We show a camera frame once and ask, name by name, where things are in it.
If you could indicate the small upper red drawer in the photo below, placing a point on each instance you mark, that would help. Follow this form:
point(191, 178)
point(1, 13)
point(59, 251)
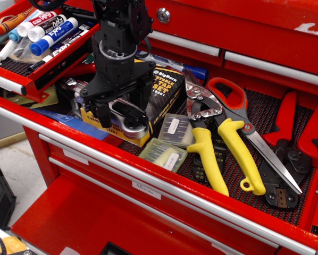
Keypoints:
point(15, 76)

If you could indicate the silver cabinet lock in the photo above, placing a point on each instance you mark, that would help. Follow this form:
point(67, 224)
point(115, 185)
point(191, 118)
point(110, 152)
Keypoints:
point(163, 15)

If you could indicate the silver box cutter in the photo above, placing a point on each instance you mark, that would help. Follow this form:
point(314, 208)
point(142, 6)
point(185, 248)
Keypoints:
point(128, 120)

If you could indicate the light blue capped marker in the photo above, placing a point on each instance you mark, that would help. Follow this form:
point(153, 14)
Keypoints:
point(13, 35)

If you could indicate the yellow handled tin snips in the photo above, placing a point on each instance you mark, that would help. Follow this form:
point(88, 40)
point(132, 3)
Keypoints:
point(219, 111)

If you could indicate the black yellow wrench set box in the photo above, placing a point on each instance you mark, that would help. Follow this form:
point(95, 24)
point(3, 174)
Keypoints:
point(166, 89)

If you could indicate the black wire stripper tool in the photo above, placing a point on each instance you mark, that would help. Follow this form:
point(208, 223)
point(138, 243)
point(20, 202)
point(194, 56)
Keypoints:
point(220, 149)

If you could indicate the white thin pen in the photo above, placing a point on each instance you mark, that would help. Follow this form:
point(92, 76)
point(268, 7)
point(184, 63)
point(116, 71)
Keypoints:
point(7, 49)

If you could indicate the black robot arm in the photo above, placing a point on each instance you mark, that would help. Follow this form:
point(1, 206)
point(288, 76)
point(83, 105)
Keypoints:
point(124, 25)

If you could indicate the large open red drawer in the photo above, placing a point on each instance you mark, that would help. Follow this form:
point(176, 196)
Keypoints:
point(90, 202)

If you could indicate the red expo marker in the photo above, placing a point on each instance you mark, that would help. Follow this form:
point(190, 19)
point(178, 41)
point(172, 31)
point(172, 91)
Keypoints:
point(40, 17)

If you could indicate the orange crayola marker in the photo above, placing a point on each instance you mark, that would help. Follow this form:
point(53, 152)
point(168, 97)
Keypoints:
point(14, 15)

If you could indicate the blue capped marker in drawer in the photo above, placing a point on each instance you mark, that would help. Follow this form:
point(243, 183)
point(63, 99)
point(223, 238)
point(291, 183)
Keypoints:
point(198, 72)

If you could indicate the red tool chest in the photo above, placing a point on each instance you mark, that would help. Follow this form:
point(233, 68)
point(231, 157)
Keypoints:
point(266, 47)

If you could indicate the clear drill bit case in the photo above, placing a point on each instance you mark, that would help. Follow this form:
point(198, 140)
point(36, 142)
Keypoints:
point(163, 154)
point(176, 130)

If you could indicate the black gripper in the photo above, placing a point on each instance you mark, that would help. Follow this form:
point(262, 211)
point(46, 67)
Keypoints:
point(114, 78)

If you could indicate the white label on drawer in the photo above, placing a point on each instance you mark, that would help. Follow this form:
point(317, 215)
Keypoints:
point(146, 190)

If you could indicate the red handled pliers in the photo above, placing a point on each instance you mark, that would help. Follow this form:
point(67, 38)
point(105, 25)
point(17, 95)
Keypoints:
point(80, 69)

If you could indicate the blue expo marker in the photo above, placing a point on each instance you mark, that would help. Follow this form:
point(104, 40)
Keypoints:
point(48, 40)

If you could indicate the blue card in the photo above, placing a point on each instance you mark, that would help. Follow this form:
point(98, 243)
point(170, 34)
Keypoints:
point(74, 123)

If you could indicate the red handled crimping tool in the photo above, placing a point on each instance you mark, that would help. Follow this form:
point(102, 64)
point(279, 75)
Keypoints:
point(298, 161)

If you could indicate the black expo marker white cap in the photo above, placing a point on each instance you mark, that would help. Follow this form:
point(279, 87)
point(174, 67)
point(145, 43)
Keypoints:
point(37, 32)

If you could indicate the red grey scissors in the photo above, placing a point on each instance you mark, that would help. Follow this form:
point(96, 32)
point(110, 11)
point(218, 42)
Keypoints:
point(236, 104)

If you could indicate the clear drill bit case front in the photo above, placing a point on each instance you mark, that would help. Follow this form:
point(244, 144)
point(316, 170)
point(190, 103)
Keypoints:
point(163, 154)

